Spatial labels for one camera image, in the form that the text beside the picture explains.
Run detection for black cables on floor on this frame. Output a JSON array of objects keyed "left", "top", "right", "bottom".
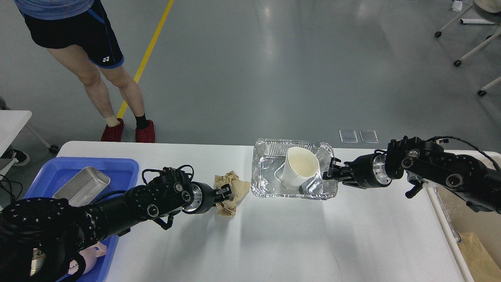
[{"left": 0, "top": 174, "right": 23, "bottom": 208}]

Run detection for brown paper in bin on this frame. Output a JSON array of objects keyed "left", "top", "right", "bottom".
[{"left": 458, "top": 233, "right": 501, "bottom": 282}]

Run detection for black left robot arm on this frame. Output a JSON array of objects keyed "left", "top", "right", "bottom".
[{"left": 0, "top": 166, "right": 234, "bottom": 282}]

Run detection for pink mug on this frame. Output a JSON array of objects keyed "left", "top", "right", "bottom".
[{"left": 68, "top": 242, "right": 107, "bottom": 275}]

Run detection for clear floor plate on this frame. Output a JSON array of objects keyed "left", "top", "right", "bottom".
[
  {"left": 339, "top": 130, "right": 359, "bottom": 143},
  {"left": 359, "top": 130, "right": 379, "bottom": 143}
]

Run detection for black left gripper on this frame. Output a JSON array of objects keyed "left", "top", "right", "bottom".
[{"left": 183, "top": 182, "right": 234, "bottom": 214}]

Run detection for small steel tray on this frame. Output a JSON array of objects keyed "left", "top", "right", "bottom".
[{"left": 52, "top": 166, "right": 111, "bottom": 207}]

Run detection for brown paper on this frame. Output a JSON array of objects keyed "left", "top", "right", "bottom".
[
  {"left": 214, "top": 171, "right": 251, "bottom": 218},
  {"left": 458, "top": 233, "right": 501, "bottom": 282}
]

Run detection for aluminium foil tray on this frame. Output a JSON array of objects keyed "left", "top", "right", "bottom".
[{"left": 251, "top": 139, "right": 338, "bottom": 200}]

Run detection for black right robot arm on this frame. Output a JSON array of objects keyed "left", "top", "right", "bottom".
[{"left": 322, "top": 136, "right": 501, "bottom": 213}]

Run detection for beige plastic bin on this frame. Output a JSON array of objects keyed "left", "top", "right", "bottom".
[{"left": 413, "top": 150, "right": 501, "bottom": 282}]

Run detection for rolling chair base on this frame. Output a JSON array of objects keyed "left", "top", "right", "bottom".
[{"left": 434, "top": 0, "right": 501, "bottom": 98}]

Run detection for standing person in shorts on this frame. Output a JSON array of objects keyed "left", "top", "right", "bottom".
[{"left": 15, "top": 0, "right": 156, "bottom": 143}]

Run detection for clear floor plate left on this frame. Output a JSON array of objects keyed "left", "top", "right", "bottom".
[{"left": 339, "top": 130, "right": 359, "bottom": 143}]

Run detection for blue plastic bin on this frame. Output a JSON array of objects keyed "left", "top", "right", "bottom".
[{"left": 25, "top": 157, "right": 139, "bottom": 282}]

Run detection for clear floor plate right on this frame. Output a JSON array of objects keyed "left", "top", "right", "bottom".
[{"left": 359, "top": 130, "right": 379, "bottom": 143}]

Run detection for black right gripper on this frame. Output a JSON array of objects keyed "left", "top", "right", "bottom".
[{"left": 322, "top": 152, "right": 392, "bottom": 189}]

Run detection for white paper cup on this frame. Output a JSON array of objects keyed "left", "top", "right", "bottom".
[{"left": 281, "top": 146, "right": 320, "bottom": 190}]

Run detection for white side table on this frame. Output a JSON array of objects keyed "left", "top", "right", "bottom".
[{"left": 0, "top": 110, "right": 59, "bottom": 155}]

